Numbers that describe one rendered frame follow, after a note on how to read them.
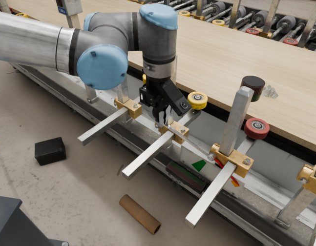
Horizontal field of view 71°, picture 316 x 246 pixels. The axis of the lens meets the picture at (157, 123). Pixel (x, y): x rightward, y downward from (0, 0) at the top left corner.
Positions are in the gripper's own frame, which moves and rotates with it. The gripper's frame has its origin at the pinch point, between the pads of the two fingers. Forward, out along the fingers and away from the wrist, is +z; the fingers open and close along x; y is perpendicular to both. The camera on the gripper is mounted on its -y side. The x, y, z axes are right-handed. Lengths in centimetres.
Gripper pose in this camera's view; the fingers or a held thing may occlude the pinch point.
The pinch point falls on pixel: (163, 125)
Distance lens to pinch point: 76.6
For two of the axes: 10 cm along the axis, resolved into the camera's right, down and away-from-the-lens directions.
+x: -6.5, 5.3, -5.5
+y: -7.6, -4.5, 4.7
